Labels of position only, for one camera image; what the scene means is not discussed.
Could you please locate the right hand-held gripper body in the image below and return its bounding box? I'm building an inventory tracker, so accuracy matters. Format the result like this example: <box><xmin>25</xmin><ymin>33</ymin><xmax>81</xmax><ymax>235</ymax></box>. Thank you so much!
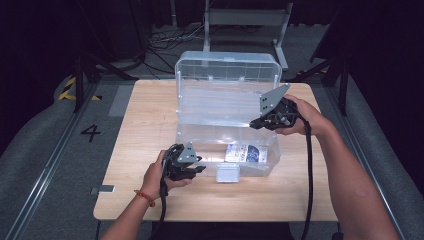
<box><xmin>254</xmin><ymin>83</ymin><xmax>300</xmax><ymax>132</ymax></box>

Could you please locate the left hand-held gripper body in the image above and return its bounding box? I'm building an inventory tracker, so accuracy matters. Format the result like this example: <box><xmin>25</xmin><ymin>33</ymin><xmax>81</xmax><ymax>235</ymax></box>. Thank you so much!
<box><xmin>162</xmin><ymin>141</ymin><xmax>201</xmax><ymax>183</ymax></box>

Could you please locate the white and blue packet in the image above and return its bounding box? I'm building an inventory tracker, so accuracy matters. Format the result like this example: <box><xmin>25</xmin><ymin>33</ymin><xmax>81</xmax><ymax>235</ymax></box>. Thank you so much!
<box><xmin>224</xmin><ymin>143</ymin><xmax>270</xmax><ymax>164</ymax></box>

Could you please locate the clear plastic storage box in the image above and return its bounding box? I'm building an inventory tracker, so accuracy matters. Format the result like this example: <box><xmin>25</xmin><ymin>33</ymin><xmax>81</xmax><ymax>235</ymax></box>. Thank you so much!
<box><xmin>174</xmin><ymin>50</ymin><xmax>284</xmax><ymax>184</ymax></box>

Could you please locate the person's left hand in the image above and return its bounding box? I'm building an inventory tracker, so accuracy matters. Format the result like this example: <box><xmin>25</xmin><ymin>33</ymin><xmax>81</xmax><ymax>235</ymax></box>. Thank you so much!
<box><xmin>140</xmin><ymin>149</ymin><xmax>193</xmax><ymax>202</ymax></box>

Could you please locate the person's right hand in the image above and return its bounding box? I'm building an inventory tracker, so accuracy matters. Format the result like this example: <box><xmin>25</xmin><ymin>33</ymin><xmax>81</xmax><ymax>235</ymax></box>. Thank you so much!
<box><xmin>274</xmin><ymin>94</ymin><xmax>335</xmax><ymax>138</ymax></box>

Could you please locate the black tripod stand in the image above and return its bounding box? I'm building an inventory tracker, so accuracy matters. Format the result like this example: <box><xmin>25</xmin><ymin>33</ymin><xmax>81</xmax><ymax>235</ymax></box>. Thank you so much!
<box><xmin>289</xmin><ymin>46</ymin><xmax>353</xmax><ymax>117</ymax></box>
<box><xmin>72</xmin><ymin>49</ymin><xmax>139</xmax><ymax>114</ymax></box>

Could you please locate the small grey floor plate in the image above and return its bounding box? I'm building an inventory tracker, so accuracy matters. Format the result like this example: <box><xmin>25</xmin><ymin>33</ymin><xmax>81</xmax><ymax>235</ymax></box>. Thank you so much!
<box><xmin>90</xmin><ymin>184</ymin><xmax>116</xmax><ymax>195</ymax></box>

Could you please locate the grey metal stand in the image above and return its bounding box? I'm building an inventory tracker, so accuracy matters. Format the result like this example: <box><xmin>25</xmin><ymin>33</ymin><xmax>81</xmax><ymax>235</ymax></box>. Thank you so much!
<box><xmin>202</xmin><ymin>0</ymin><xmax>295</xmax><ymax>72</ymax></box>

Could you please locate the yellow and black floor tape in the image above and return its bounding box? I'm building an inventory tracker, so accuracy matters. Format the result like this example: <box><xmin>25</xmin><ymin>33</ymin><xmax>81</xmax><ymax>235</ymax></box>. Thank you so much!
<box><xmin>57</xmin><ymin>76</ymin><xmax>103</xmax><ymax>102</ymax></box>

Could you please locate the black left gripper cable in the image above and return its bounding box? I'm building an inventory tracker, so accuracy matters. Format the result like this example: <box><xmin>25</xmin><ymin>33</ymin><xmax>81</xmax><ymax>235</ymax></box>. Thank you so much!
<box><xmin>146</xmin><ymin>178</ymin><xmax>169</xmax><ymax>240</ymax></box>

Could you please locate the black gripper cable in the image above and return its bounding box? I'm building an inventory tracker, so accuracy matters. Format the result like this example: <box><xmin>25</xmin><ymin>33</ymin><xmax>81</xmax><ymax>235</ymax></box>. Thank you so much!
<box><xmin>146</xmin><ymin>178</ymin><xmax>169</xmax><ymax>240</ymax></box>
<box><xmin>298</xmin><ymin>111</ymin><xmax>315</xmax><ymax>240</ymax></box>

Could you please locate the red string bracelet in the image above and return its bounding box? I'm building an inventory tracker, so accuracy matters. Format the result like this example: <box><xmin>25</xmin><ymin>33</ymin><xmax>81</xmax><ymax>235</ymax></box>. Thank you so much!
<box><xmin>133</xmin><ymin>189</ymin><xmax>157</xmax><ymax>208</ymax></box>

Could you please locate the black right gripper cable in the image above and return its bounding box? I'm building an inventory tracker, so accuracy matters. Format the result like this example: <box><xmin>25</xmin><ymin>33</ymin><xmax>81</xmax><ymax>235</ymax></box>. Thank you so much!
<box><xmin>298</xmin><ymin>111</ymin><xmax>315</xmax><ymax>240</ymax></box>

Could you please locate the bundle of black floor cables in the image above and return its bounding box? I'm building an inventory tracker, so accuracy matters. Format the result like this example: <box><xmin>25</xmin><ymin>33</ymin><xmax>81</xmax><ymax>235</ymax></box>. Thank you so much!
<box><xmin>141</xmin><ymin>23</ymin><xmax>205</xmax><ymax>81</ymax></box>

